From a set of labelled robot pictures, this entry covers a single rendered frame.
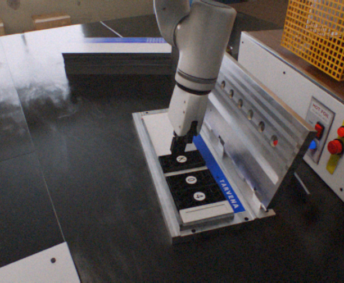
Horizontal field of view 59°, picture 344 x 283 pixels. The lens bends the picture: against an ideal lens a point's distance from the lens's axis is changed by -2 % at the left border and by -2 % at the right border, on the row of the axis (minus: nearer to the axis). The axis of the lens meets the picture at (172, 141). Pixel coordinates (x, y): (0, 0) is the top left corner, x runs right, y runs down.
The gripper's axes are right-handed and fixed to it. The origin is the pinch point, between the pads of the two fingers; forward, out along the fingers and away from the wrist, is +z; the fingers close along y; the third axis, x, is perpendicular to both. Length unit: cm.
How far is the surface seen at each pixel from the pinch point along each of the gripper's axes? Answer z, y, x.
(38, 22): 58, -310, -55
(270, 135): -12.4, 13.8, 11.8
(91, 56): 1, -58, -16
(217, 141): 0.3, -2.6, 11.3
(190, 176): 1.4, 9.5, 0.3
